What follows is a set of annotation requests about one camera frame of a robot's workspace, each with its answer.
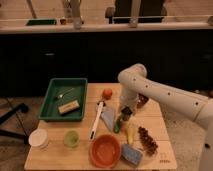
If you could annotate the green tray on counter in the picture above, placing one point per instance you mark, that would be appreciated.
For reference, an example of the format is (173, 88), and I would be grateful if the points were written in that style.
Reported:
(38, 22)

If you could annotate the light green cup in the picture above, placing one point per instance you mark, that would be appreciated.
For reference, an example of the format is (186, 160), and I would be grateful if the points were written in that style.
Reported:
(71, 139)

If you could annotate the dark maroon bowl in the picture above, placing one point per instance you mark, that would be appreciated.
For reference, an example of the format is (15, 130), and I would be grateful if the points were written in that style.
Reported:
(142, 100)

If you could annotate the metal spoon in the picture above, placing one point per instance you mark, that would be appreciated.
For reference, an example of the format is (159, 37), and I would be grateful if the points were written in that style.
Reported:
(60, 96)

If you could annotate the brown grape bunch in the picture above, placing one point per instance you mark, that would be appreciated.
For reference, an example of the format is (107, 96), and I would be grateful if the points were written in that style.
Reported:
(147, 141)

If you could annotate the grey blue cloth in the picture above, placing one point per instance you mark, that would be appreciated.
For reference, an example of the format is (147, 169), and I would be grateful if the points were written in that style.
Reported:
(108, 116)

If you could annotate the green plastic tray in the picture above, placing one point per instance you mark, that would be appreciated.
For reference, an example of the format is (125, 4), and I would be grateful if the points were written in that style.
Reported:
(49, 110)

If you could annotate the black office chair base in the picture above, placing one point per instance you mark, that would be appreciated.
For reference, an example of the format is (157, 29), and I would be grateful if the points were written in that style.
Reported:
(12, 126)

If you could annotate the wooden block brush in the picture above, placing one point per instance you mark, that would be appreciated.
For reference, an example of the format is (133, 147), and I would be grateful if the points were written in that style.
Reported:
(63, 109)

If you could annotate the orange fruit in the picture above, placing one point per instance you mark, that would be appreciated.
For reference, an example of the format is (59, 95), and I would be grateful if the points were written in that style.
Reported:
(107, 93)

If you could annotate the orange bowl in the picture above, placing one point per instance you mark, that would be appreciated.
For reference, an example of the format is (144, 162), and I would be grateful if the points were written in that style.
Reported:
(105, 151)

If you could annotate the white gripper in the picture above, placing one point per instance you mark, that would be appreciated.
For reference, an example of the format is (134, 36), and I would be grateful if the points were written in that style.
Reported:
(128, 98)

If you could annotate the blue sponge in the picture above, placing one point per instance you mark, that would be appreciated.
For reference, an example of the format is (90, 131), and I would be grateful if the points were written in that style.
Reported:
(131, 154)

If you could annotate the yellow banana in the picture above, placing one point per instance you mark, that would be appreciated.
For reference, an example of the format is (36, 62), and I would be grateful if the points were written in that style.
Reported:
(130, 133)

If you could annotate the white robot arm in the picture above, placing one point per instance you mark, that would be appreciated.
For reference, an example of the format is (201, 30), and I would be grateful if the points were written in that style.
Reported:
(197, 108)

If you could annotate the dark chair in background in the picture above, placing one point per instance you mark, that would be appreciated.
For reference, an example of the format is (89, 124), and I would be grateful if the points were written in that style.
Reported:
(150, 11)

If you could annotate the green cucumber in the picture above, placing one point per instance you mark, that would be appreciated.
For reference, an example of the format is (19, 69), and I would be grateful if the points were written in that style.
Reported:
(117, 127)

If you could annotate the white cup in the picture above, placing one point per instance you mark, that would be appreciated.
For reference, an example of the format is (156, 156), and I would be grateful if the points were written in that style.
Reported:
(39, 138)

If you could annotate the dark grey cup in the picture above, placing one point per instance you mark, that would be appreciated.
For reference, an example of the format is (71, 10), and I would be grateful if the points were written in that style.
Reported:
(126, 113)

